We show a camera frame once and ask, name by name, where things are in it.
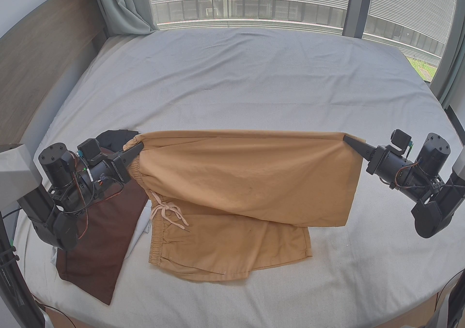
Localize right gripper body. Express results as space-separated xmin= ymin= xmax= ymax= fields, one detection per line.
xmin=365 ymin=144 xmax=412 ymax=190

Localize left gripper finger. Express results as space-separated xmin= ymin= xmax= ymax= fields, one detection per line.
xmin=116 ymin=144 xmax=144 ymax=168

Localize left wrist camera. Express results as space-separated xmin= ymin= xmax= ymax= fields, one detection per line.
xmin=77 ymin=138 xmax=100 ymax=166

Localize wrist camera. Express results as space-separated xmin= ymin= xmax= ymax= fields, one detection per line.
xmin=77 ymin=138 xmax=100 ymax=166
xmin=390 ymin=129 xmax=414 ymax=157

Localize tan shorts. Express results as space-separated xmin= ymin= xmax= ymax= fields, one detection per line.
xmin=123 ymin=130 xmax=364 ymax=282

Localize dark brown garment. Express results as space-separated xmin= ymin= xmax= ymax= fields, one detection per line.
xmin=54 ymin=148 xmax=150 ymax=306

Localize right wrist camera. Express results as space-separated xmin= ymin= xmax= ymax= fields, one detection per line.
xmin=390 ymin=129 xmax=414 ymax=157

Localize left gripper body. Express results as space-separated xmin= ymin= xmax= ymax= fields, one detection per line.
xmin=86 ymin=154 xmax=132 ymax=193

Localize black garment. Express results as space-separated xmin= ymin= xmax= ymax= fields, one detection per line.
xmin=96 ymin=129 xmax=141 ymax=157

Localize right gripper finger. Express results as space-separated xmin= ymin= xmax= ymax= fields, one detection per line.
xmin=342 ymin=133 xmax=378 ymax=171

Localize bed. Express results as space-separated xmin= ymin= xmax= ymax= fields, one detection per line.
xmin=0 ymin=0 xmax=465 ymax=328

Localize pale grey garment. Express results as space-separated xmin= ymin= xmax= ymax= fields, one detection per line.
xmin=125 ymin=200 xmax=153 ymax=259

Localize black cable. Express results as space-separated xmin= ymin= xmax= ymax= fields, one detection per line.
xmin=35 ymin=303 xmax=75 ymax=326

